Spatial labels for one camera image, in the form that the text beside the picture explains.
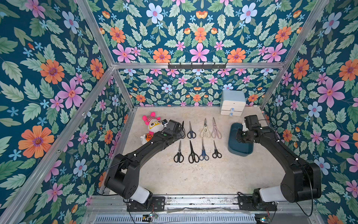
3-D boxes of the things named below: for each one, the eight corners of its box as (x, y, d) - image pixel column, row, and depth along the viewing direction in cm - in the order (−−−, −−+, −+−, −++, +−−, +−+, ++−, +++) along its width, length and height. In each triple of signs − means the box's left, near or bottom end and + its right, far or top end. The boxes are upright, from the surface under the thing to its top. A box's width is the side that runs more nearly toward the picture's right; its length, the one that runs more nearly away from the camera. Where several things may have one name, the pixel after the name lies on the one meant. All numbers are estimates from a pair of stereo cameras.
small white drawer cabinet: (221, 117, 116) (224, 104, 103) (218, 103, 127) (221, 89, 114) (242, 117, 116) (248, 104, 103) (238, 103, 127) (243, 89, 114)
